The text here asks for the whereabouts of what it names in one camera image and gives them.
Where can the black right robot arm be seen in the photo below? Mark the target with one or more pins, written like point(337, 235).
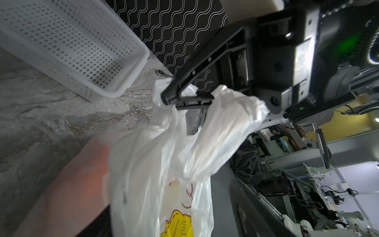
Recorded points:
point(356, 44)

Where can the white perforated plastic basket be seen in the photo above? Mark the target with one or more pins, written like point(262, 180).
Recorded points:
point(83, 45)

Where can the white printed plastic bag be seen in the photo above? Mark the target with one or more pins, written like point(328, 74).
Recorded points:
point(155, 180)

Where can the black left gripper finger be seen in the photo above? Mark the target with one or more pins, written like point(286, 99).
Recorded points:
point(100, 226)

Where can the green handled ratchet wrench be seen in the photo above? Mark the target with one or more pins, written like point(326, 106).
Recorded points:
point(161, 73)

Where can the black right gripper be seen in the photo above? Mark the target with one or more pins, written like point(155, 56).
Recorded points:
point(285, 58)

